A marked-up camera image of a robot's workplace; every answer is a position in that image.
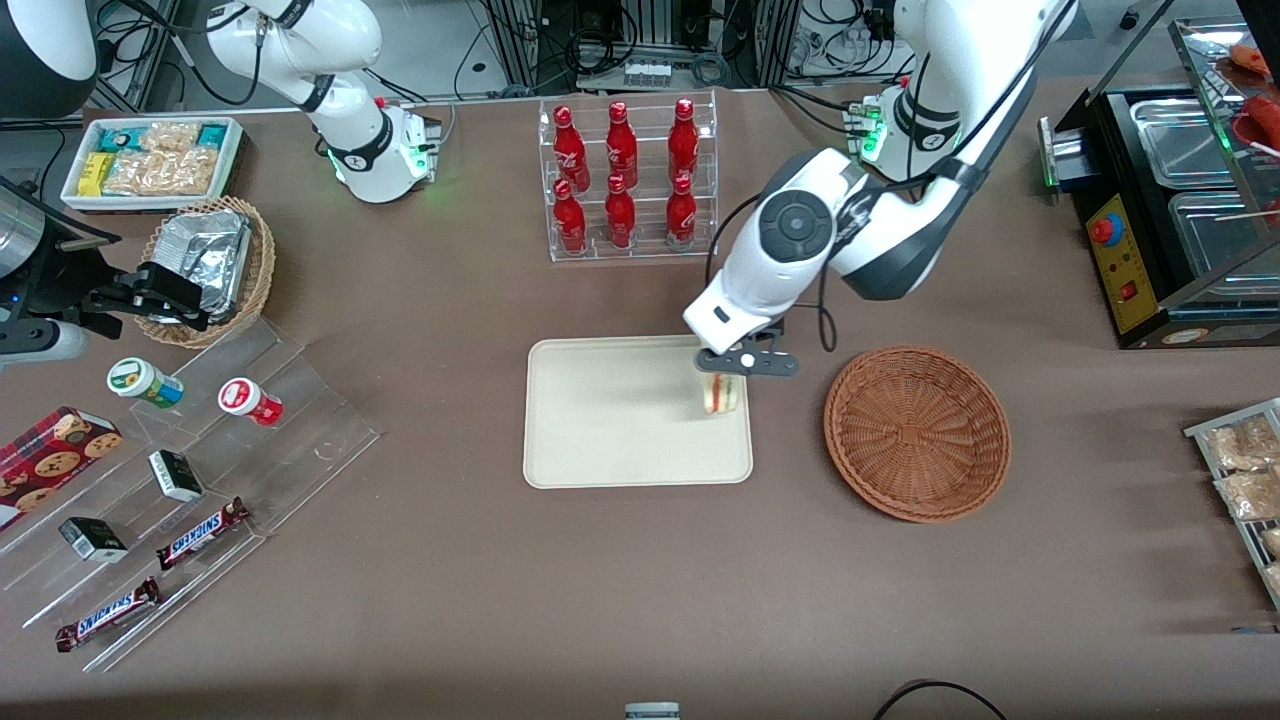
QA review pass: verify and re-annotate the black food warmer appliance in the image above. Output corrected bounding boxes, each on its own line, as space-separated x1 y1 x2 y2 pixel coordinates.
1038 15 1280 351

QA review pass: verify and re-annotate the orange red food piece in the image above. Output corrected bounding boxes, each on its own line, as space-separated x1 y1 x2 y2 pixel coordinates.
1228 42 1280 81

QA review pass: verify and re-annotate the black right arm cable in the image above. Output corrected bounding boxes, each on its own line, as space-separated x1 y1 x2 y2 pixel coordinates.
100 0 331 107

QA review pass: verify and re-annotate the black floor cable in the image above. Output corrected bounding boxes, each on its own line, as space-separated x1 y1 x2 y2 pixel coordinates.
872 680 1009 720

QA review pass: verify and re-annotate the white rectangular snack bin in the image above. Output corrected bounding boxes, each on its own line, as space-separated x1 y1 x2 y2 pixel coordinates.
60 116 245 214

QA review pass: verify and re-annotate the tray of wrapped pastries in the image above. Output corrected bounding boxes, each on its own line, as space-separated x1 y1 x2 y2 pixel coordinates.
1184 398 1280 611

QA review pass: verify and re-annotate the steel food pan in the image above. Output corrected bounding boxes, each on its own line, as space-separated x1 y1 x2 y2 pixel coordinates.
1130 98 1241 189
1168 190 1280 279

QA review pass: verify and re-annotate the cream plastic tray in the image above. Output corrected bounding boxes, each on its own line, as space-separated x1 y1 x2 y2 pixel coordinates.
523 333 754 490

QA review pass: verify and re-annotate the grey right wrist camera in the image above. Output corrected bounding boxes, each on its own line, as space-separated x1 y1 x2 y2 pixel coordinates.
0 320 89 366

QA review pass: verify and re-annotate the clear rice cracker bag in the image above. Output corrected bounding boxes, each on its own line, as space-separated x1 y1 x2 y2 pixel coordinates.
103 148 221 197
140 121 201 153

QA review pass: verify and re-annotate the green lidded cup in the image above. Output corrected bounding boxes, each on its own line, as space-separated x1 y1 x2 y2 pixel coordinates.
107 357 185 410

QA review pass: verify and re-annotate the red chocolate chip cookie box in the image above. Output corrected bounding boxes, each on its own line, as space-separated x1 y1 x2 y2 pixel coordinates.
0 405 124 533

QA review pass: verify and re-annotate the brown wicker basket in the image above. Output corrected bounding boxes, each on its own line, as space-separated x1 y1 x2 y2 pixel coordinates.
823 345 1012 524

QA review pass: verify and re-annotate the red soda bottle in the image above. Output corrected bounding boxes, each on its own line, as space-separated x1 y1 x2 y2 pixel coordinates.
553 105 589 191
668 97 700 186
553 178 588 254
606 101 639 189
666 172 698 247
604 174 637 249

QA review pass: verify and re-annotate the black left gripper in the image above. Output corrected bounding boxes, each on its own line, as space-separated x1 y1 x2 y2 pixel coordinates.
697 318 787 401

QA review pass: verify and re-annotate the Snickers chocolate bar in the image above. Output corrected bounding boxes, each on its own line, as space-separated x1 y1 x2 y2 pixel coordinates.
55 577 163 653
155 497 251 572

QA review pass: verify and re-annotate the light wicker basket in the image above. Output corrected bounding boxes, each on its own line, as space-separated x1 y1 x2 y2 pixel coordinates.
133 196 277 350

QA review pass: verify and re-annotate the red round dish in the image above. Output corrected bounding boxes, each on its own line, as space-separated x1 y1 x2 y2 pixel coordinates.
1232 95 1280 151

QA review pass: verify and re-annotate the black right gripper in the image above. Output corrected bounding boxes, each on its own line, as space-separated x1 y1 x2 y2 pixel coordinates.
35 232 213 332

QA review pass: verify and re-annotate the silver foil wrapped pack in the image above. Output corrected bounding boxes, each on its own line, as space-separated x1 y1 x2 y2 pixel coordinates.
152 208 246 263
172 222 253 317

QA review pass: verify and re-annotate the clear acrylic stepped stand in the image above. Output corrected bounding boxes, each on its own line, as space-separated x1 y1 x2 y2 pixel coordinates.
0 316 384 674

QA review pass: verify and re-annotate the red lidded cup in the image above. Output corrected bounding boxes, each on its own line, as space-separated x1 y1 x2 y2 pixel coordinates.
218 377 284 428

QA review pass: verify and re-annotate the triangle sandwich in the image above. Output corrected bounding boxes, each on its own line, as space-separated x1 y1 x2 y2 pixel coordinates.
698 370 748 417

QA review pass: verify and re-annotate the small black carton box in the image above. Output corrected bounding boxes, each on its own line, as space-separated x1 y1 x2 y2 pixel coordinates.
58 516 129 563
148 449 205 503

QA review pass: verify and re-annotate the clear acrylic bottle rack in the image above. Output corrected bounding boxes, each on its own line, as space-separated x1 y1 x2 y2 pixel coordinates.
537 89 720 264

